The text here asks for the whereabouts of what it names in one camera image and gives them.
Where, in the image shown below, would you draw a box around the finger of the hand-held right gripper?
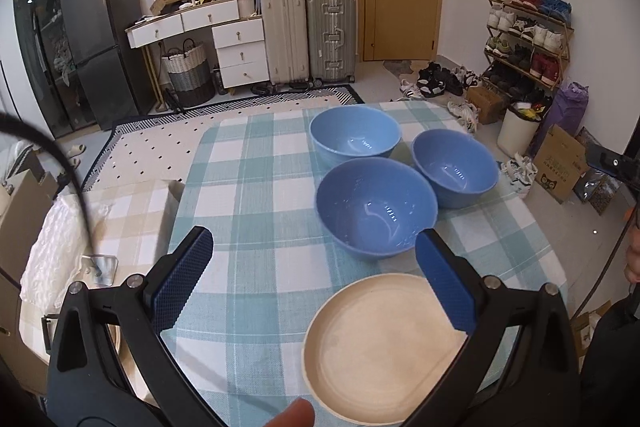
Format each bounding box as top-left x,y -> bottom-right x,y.
585,143 -> 626,178

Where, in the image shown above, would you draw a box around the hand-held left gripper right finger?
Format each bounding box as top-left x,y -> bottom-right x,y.
405,228 -> 588,427

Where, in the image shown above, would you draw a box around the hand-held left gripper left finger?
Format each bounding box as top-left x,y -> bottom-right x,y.
46,226 -> 228,427

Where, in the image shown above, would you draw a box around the beige round plate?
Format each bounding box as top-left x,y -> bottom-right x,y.
302,273 -> 476,425

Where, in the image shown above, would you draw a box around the blue bowl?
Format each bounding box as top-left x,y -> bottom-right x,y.
309,106 -> 402,170
412,129 -> 500,209
316,158 -> 439,263

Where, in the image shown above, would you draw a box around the person's right hand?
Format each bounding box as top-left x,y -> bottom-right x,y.
624,227 -> 640,283

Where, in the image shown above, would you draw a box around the person's left hand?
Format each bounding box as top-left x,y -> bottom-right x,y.
262,398 -> 316,427

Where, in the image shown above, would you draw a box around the patterned dark bag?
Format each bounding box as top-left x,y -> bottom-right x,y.
574,129 -> 621,215

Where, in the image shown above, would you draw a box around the large printed cardboard box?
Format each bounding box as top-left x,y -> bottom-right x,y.
532,124 -> 590,204

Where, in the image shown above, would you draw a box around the purple bag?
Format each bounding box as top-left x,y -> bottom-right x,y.
547,82 -> 590,142

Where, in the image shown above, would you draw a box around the beige checked cloth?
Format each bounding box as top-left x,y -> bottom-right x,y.
20,179 -> 186,308

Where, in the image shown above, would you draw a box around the white trash bin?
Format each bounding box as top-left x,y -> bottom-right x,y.
497,104 -> 543,158

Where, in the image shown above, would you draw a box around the wooden shoe rack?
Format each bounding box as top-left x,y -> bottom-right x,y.
482,0 -> 575,100

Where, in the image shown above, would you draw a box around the teal checked tablecloth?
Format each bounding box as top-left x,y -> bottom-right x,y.
160,99 -> 568,427

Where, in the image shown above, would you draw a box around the small cardboard box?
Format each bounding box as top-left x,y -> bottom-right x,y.
466,86 -> 506,125

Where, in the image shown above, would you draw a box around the white bubble wrap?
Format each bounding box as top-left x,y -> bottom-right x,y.
20,194 -> 113,308

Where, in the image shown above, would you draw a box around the rows of shoes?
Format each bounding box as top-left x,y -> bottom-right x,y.
484,0 -> 572,98

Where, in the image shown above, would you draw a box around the black clamp holder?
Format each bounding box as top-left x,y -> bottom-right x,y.
40,313 -> 63,353

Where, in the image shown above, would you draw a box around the cardboard box under table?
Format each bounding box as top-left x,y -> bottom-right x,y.
570,302 -> 613,358

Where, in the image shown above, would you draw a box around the person's dark clothing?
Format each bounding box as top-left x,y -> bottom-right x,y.
580,294 -> 640,427

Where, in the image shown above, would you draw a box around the pile of loose shoes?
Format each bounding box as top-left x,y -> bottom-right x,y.
397,62 -> 483,132

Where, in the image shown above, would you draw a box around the grey white woven basket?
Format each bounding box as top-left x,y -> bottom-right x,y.
160,38 -> 216,108

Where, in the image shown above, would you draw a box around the white drawer chest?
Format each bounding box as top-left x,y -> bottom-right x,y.
211,17 -> 271,90

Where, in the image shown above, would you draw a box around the dark grey fridge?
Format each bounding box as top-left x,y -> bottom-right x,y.
57,0 -> 156,132

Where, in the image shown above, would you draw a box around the white suitcase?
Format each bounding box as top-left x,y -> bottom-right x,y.
260,0 -> 311,86

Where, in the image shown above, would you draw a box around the white dressing table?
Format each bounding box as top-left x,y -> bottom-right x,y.
125,0 -> 258,108

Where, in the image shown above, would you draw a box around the silver suitcase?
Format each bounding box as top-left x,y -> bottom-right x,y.
305,0 -> 358,85

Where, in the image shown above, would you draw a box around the flat cardboard box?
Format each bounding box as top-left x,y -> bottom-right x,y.
150,0 -> 193,15

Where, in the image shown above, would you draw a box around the dark glass cabinet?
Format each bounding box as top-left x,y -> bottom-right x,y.
12,0 -> 71,140

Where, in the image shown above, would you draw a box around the thick black cable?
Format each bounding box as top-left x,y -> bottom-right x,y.
0,111 -> 108,293

